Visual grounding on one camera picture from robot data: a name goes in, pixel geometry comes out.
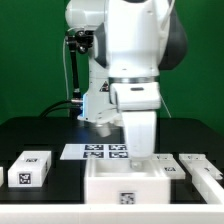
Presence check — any white cabinet body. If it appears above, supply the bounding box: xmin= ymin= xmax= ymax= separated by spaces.
xmin=84 ymin=156 xmax=171 ymax=205

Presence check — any black cable bundle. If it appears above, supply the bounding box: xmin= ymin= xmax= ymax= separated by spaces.
xmin=38 ymin=99 xmax=83 ymax=118

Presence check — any white block at left edge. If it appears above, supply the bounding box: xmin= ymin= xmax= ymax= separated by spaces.
xmin=0 ymin=167 xmax=4 ymax=187

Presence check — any white L-shaped corner fence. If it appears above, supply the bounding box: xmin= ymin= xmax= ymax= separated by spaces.
xmin=0 ymin=168 xmax=224 ymax=224

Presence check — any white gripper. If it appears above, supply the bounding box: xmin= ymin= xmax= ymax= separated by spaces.
xmin=122 ymin=111 xmax=157 ymax=168

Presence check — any white box with marker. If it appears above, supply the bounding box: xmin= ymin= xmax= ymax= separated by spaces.
xmin=8 ymin=151 xmax=51 ymax=187

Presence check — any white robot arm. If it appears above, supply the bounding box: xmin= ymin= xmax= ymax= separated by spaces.
xmin=65 ymin=0 xmax=187 ymax=169

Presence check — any white base marker plate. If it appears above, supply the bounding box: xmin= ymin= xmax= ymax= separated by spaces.
xmin=59 ymin=143 xmax=151 ymax=161

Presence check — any white door panel with marker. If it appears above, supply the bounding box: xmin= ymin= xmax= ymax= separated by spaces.
xmin=152 ymin=154 xmax=186 ymax=180

